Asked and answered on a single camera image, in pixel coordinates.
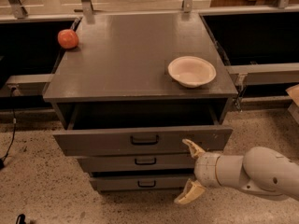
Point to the metal railing frame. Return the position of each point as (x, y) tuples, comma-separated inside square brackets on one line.
[(50, 10)]

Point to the grey top drawer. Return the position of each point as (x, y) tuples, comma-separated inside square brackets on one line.
[(116, 142)]

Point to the white bowl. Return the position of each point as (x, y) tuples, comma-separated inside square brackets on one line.
[(191, 72)]

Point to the grey bottom drawer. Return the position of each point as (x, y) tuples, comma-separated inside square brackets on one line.
[(139, 182)]

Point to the red apple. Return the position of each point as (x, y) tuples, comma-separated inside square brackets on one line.
[(68, 39)]

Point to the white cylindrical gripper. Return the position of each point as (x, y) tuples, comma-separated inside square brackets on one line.
[(206, 169)]

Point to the black object at floor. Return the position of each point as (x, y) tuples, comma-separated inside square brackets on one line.
[(21, 219)]

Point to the metal clamp latch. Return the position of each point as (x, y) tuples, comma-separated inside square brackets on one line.
[(241, 85)]

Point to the black top drawer handle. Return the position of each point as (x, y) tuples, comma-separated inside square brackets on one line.
[(145, 141)]

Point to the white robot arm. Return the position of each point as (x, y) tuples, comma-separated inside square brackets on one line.
[(261, 172)]

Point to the grey drawer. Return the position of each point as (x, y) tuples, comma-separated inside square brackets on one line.
[(136, 163), (139, 182), (116, 142)]

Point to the grey drawer cabinet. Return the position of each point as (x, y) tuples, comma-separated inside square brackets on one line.
[(117, 77)]

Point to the grey middle drawer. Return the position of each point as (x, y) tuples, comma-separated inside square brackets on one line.
[(136, 163)]

